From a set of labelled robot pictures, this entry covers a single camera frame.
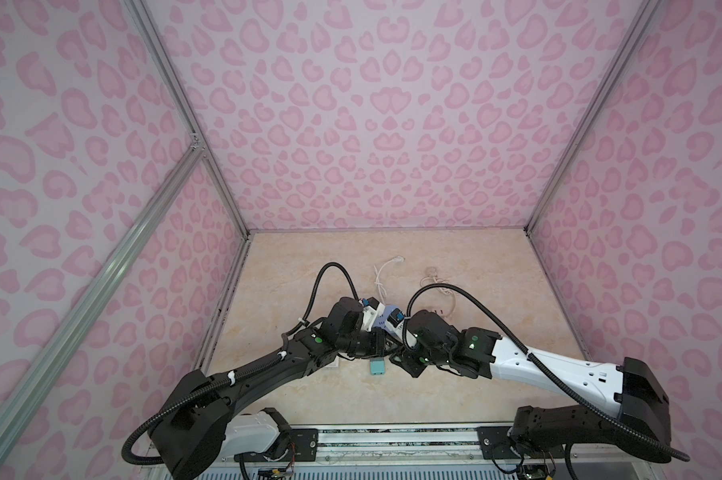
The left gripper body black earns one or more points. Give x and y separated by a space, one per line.
363 346

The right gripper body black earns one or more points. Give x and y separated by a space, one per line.
415 360

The teal plug adapter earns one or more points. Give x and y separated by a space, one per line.
377 366

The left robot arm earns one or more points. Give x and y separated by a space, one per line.
191 426

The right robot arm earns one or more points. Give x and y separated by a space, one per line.
621 405

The pink round power strip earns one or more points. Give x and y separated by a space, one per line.
446 313

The blue square power strip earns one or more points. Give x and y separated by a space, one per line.
382 319

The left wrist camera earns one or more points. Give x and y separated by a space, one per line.
372 310

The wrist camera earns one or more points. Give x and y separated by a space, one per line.
372 310
395 321

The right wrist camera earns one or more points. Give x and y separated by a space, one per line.
395 321

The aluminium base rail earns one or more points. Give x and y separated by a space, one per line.
423 451

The aluminium frame diagonal bar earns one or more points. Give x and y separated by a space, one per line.
34 386

